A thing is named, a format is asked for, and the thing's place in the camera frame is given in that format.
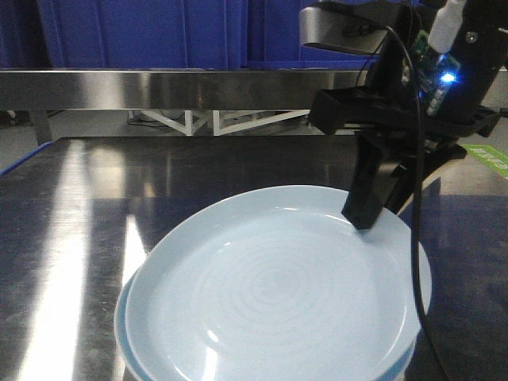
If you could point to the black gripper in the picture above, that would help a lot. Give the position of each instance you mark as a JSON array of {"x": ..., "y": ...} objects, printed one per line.
[{"x": 389, "y": 101}]

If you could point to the light blue plate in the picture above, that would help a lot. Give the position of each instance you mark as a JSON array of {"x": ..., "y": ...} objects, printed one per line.
[
  {"x": 275, "y": 284},
  {"x": 123, "y": 321}
]

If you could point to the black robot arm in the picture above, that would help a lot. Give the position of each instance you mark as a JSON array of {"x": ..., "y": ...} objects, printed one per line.
[{"x": 417, "y": 145}]

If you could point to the green floor sign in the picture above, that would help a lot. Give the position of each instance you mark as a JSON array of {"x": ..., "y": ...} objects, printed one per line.
[{"x": 489, "y": 156}]

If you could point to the green circuit board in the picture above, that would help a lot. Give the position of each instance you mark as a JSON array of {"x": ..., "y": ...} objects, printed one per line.
[{"x": 436, "y": 73}]

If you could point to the white usb plug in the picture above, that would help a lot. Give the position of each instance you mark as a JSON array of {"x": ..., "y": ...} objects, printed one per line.
[{"x": 446, "y": 26}]

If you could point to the large blue crate left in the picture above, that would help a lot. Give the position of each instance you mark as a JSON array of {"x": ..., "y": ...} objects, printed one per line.
[{"x": 124, "y": 34}]

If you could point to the white metal frame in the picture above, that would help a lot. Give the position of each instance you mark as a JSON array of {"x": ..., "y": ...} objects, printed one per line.
[{"x": 221, "y": 122}]

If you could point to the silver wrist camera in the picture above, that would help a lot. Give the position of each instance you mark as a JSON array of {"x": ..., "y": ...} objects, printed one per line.
[{"x": 356, "y": 29}]

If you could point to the left steel shelf post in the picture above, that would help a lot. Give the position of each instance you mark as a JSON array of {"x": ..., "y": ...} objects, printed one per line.
[{"x": 41, "y": 125}]

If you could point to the stainless steel shelf rail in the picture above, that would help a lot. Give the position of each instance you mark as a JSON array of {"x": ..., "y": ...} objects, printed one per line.
[{"x": 171, "y": 90}]

